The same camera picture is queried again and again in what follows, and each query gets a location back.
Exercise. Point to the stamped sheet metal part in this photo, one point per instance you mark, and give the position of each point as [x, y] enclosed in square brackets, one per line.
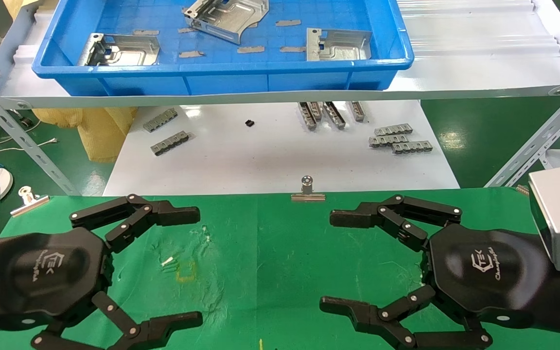
[343, 48]
[134, 51]
[231, 19]

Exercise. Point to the yellow mesh bag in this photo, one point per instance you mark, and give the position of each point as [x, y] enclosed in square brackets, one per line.
[95, 131]

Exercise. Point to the gray ribbed metal strip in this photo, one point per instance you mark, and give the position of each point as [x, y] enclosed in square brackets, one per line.
[334, 115]
[160, 120]
[393, 129]
[316, 109]
[358, 111]
[306, 116]
[386, 141]
[169, 143]
[412, 147]

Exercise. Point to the blue plastic bin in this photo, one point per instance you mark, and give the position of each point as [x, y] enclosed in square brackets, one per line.
[212, 82]

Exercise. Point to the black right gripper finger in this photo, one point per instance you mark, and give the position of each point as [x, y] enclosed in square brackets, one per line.
[396, 216]
[372, 318]

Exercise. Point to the small white scrap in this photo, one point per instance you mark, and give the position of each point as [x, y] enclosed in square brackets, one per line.
[166, 261]

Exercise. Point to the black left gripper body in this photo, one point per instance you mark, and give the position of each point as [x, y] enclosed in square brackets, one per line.
[42, 277]

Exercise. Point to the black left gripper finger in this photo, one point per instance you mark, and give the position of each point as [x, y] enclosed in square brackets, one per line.
[139, 214]
[153, 330]

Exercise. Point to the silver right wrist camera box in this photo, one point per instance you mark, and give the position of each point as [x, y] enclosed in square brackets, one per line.
[559, 214]

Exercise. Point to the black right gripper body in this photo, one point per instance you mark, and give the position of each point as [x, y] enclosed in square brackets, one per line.
[484, 272]

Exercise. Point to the black caster wheel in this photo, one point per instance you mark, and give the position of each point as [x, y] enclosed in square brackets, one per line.
[26, 122]

